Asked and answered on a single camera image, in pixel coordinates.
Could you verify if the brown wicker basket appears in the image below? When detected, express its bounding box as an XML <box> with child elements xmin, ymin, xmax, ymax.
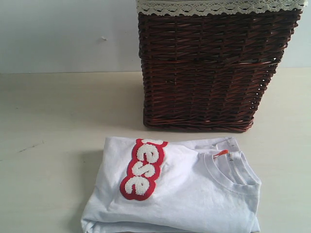
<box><xmin>138</xmin><ymin>9</ymin><xmax>302</xmax><ymax>133</ymax></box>

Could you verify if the white t-shirt red lettering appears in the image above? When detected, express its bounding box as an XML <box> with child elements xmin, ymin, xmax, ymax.
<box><xmin>81</xmin><ymin>137</ymin><xmax>261</xmax><ymax>233</ymax></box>

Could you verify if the lace trimmed basket liner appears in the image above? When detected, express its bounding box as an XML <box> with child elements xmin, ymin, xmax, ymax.
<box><xmin>136</xmin><ymin>0</ymin><xmax>308</xmax><ymax>16</ymax></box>

